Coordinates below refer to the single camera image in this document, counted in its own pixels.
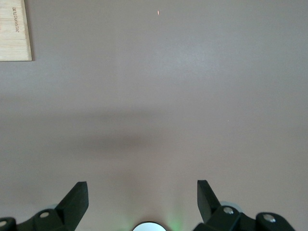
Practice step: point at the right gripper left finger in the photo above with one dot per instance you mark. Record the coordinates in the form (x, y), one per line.
(60, 216)

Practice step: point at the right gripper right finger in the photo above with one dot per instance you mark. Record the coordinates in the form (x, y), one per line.
(223, 219)

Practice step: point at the bamboo cutting board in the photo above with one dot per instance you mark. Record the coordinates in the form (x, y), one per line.
(12, 41)

